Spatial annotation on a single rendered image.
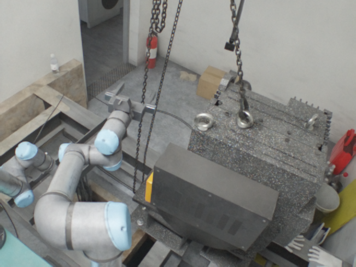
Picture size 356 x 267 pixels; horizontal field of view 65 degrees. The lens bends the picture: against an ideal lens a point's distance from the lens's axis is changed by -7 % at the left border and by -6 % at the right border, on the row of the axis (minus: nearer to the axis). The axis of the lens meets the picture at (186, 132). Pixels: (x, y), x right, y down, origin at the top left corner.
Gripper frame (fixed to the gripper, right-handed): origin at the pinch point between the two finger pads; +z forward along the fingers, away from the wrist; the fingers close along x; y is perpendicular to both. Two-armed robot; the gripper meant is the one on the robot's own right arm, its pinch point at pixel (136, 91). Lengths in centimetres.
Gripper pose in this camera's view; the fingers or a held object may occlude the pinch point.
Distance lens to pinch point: 120.5
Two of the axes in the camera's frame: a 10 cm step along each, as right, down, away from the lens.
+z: 2.3, -6.8, 7.0
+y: -1.9, 6.8, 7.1
